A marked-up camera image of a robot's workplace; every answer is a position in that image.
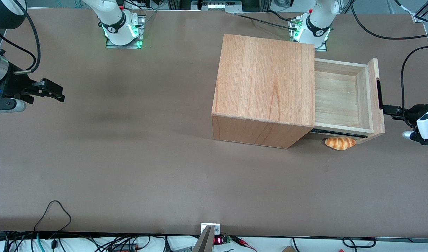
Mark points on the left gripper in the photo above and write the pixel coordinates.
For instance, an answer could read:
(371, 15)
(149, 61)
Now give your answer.
(412, 112)

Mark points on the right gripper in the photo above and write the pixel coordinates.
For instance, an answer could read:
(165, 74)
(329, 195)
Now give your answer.
(12, 86)

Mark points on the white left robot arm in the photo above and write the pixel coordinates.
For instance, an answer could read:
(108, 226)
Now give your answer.
(319, 17)

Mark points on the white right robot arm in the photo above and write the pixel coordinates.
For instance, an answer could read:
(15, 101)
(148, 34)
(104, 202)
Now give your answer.
(114, 17)

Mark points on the light wooden drawer cabinet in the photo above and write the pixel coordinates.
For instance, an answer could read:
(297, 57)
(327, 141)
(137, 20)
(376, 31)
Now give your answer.
(263, 80)

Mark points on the toy bread roll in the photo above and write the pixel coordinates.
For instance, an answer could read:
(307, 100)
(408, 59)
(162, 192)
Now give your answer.
(340, 144)

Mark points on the black and orange adapter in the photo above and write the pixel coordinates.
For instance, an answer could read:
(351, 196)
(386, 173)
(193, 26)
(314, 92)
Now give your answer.
(125, 247)

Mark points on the brown cardboard piece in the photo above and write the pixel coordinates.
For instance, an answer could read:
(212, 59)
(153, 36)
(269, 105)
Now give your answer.
(288, 249)

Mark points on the black device with white lights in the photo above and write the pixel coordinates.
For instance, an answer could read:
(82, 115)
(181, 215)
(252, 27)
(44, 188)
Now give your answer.
(219, 5)

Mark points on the red and black test leads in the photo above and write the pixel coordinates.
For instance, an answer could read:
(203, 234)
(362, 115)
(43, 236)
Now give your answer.
(243, 242)

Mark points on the red digit display module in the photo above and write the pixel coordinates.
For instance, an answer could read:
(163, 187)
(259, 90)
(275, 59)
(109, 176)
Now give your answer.
(218, 240)

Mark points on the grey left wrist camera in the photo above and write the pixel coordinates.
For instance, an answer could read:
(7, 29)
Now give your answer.
(407, 134)

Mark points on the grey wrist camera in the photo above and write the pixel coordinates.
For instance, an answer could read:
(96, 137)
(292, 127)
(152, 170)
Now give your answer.
(7, 105)
(407, 134)

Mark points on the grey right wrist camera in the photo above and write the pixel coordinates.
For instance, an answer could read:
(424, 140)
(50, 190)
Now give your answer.
(7, 105)

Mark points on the aluminium frame profile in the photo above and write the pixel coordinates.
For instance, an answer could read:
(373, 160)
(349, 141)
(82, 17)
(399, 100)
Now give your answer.
(422, 15)

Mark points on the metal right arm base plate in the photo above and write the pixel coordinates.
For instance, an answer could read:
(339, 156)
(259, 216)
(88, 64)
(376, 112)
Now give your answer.
(143, 31)

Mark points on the silver metal bracket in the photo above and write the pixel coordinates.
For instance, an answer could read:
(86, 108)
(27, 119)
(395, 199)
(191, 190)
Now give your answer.
(217, 229)

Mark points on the grey aluminium post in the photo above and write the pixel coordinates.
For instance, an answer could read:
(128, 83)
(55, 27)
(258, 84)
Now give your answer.
(204, 243)

